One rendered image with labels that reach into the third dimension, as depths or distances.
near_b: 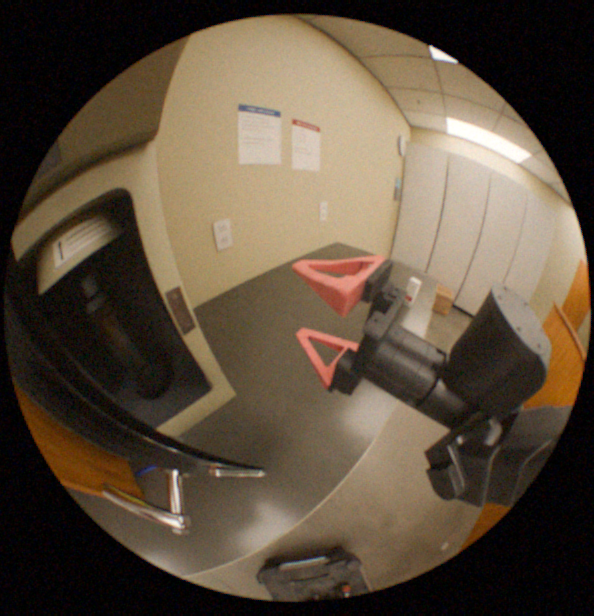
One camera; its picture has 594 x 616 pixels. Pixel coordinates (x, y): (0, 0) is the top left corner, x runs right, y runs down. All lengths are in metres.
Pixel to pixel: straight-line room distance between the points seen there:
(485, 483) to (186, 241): 0.78
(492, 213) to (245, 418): 3.01
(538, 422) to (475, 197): 2.78
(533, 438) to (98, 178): 0.38
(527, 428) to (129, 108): 0.35
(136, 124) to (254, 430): 0.48
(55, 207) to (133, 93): 0.12
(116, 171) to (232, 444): 0.46
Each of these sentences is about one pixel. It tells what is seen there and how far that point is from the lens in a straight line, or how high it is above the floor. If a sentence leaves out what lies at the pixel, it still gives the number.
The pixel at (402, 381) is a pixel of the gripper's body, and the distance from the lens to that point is 0.15.
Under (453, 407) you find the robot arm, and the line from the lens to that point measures 0.16.
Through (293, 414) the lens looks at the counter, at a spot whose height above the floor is 0.94.
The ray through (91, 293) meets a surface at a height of 1.26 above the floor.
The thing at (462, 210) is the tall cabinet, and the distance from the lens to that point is 2.83.
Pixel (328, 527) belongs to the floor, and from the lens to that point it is 1.42.
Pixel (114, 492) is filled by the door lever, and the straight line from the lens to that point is 0.20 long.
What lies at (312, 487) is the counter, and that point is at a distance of 0.40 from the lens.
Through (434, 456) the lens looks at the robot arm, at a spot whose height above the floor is 1.20.
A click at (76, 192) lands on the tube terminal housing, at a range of 0.23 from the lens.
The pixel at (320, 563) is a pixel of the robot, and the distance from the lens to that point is 1.27.
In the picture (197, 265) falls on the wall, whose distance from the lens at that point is 0.72.
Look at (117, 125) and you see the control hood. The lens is 0.20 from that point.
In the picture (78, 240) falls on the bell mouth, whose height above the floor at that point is 1.34.
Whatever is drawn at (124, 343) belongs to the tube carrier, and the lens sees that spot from 0.34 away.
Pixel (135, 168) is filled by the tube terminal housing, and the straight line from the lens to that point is 0.22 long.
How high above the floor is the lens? 1.33
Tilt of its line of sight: 39 degrees down
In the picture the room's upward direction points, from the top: straight up
